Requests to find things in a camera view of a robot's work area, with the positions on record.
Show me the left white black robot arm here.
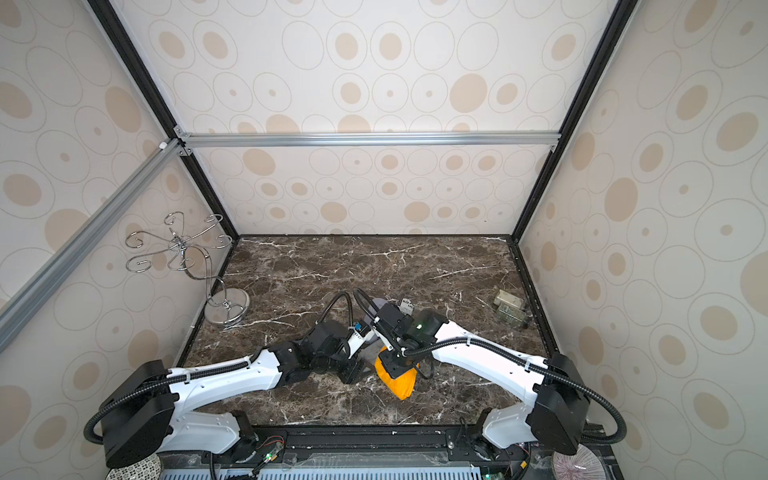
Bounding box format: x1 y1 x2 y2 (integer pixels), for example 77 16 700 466
83 289 380 469

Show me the diagonal aluminium frame bar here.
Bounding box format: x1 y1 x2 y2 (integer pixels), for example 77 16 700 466
1 138 180 349

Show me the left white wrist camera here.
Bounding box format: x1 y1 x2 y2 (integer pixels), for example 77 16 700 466
346 322 377 359

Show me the pink ribbed round object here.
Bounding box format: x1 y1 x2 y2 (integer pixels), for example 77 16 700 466
551 445 607 480

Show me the green clear box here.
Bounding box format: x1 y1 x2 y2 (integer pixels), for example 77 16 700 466
493 290 530 329

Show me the orange cleaning cloth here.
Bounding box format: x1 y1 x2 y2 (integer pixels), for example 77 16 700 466
374 347 418 400

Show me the chrome hook stand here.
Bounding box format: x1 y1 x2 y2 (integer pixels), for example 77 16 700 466
124 211 250 329

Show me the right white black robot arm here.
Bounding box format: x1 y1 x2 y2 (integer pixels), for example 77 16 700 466
353 289 628 455

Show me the horizontal aluminium frame bar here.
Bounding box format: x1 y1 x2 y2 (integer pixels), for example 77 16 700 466
180 130 561 148

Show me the patterned round object left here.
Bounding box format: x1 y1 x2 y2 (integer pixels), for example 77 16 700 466
106 455 162 480

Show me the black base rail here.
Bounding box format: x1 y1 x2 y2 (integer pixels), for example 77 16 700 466
155 422 619 480

